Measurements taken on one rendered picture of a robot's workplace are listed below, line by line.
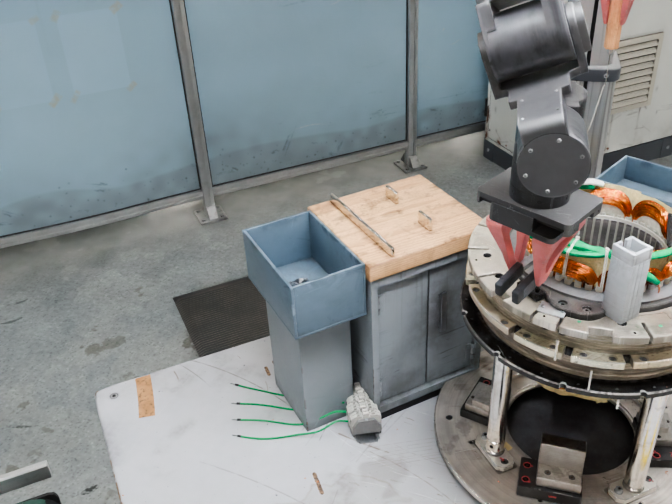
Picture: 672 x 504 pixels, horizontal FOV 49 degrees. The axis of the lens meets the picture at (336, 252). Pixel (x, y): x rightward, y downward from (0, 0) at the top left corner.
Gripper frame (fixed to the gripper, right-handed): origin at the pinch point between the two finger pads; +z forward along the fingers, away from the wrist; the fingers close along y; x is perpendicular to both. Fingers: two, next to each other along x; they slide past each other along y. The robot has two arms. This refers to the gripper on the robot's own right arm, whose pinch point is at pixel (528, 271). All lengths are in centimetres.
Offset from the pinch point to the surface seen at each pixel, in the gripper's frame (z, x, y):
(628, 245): -0.9, 9.7, 5.8
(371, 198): 11.6, 14.9, -35.1
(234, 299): 121, 66, -149
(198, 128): 82, 99, -206
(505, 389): 23.7, 5.7, -3.8
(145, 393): 40, -19, -54
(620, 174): 14, 50, -13
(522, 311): 7.5, 2.4, -1.3
